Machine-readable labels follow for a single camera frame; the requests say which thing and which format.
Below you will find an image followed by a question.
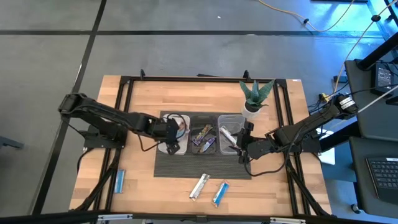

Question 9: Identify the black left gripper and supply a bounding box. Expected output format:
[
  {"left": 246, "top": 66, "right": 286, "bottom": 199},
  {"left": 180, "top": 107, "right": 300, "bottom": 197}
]
[{"left": 148, "top": 119, "right": 182, "bottom": 156}]

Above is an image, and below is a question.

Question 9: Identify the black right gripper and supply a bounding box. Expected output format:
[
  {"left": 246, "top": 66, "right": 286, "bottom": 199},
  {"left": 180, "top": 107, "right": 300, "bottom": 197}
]
[{"left": 238, "top": 121, "right": 271, "bottom": 165}]

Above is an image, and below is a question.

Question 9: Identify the silver granola bar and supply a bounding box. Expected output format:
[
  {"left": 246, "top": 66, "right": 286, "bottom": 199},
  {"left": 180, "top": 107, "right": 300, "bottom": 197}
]
[
  {"left": 188, "top": 173, "right": 211, "bottom": 202},
  {"left": 219, "top": 125, "right": 239, "bottom": 147}
]

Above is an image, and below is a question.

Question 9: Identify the white plastic bin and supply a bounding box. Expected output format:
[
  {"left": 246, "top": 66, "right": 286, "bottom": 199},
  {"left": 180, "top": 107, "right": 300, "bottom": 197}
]
[{"left": 157, "top": 114, "right": 191, "bottom": 156}]

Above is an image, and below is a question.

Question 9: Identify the smoked dark plastic bin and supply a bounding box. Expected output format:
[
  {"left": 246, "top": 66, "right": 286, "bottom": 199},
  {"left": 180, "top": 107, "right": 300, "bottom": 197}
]
[{"left": 190, "top": 114, "right": 218, "bottom": 156}]

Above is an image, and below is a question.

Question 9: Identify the clear plastic bin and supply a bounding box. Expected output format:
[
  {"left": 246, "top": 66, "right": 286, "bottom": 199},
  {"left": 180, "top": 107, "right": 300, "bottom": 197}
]
[{"left": 217, "top": 114, "right": 246, "bottom": 156}]

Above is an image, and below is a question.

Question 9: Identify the white plant pot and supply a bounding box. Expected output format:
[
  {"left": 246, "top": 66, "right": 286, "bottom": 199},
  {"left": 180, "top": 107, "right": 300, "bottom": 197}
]
[{"left": 241, "top": 101, "right": 263, "bottom": 119}]

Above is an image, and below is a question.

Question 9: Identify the grey woven mat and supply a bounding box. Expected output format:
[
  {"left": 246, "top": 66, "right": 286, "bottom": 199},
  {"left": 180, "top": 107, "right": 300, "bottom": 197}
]
[{"left": 154, "top": 111, "right": 252, "bottom": 180}]

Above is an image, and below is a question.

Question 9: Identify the green succulent plant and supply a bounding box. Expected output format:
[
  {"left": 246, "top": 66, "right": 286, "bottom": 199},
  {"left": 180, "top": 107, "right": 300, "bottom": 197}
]
[{"left": 238, "top": 79, "right": 276, "bottom": 110}]

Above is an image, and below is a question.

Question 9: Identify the white paper sheet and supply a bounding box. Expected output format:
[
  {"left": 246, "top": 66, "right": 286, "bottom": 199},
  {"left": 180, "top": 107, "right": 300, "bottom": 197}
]
[{"left": 318, "top": 129, "right": 336, "bottom": 166}]

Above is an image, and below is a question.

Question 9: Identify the dark desk with keyboard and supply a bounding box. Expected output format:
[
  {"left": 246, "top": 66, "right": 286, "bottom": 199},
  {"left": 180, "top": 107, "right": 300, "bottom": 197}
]
[{"left": 348, "top": 136, "right": 398, "bottom": 217}]

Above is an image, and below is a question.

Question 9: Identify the dark grey desk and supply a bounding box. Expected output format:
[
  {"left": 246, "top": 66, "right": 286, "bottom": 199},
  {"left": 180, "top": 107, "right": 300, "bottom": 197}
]
[{"left": 344, "top": 58, "right": 398, "bottom": 141}]

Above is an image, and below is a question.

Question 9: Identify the black keyboard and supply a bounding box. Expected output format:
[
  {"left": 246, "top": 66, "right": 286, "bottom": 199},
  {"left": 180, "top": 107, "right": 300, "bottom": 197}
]
[{"left": 366, "top": 157, "right": 398, "bottom": 205}]

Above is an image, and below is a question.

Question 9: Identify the black power adapter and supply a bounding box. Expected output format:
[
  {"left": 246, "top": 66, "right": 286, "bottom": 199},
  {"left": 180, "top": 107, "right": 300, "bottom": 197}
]
[{"left": 371, "top": 62, "right": 396, "bottom": 96}]

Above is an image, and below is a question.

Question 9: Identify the black desk leg beam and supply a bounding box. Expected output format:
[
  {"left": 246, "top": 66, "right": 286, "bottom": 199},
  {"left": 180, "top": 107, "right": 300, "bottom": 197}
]
[{"left": 356, "top": 40, "right": 398, "bottom": 71}]

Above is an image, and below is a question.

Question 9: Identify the grey chair base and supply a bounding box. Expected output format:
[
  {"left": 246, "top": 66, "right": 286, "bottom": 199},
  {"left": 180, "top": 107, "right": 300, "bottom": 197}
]
[{"left": 0, "top": 136, "right": 25, "bottom": 150}]

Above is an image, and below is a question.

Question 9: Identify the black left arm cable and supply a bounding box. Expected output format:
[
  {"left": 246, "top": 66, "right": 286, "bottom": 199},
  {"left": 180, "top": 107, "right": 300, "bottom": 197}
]
[{"left": 136, "top": 113, "right": 188, "bottom": 153}]

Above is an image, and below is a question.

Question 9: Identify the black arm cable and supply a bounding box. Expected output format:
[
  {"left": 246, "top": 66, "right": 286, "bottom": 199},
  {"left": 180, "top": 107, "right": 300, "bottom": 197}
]
[
  {"left": 136, "top": 113, "right": 188, "bottom": 153},
  {"left": 244, "top": 149, "right": 292, "bottom": 177}
]

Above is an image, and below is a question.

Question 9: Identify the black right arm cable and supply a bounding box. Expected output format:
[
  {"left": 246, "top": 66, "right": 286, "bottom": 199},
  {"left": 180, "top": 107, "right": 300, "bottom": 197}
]
[{"left": 244, "top": 149, "right": 292, "bottom": 177}]

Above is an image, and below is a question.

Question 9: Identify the silver frame bracket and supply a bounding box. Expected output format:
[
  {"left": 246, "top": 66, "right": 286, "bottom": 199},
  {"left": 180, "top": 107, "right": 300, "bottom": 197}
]
[
  {"left": 269, "top": 217, "right": 307, "bottom": 224},
  {"left": 98, "top": 213, "right": 133, "bottom": 222}
]

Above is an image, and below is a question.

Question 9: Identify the white floor cable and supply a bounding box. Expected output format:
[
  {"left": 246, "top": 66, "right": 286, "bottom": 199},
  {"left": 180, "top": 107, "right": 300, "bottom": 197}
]
[{"left": 331, "top": 83, "right": 398, "bottom": 128}]

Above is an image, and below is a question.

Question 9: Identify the yellow floor cable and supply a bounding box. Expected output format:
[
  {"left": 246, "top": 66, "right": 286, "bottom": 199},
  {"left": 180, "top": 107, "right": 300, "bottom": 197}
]
[{"left": 257, "top": 0, "right": 356, "bottom": 33}]

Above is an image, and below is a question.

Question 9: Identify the black floor cable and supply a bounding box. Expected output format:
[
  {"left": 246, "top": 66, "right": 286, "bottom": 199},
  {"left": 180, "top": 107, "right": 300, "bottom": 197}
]
[{"left": 307, "top": 83, "right": 398, "bottom": 114}]

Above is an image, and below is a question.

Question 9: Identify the beige floor cable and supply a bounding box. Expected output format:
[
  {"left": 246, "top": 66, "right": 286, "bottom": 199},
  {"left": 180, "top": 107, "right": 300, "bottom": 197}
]
[{"left": 334, "top": 1, "right": 398, "bottom": 93}]

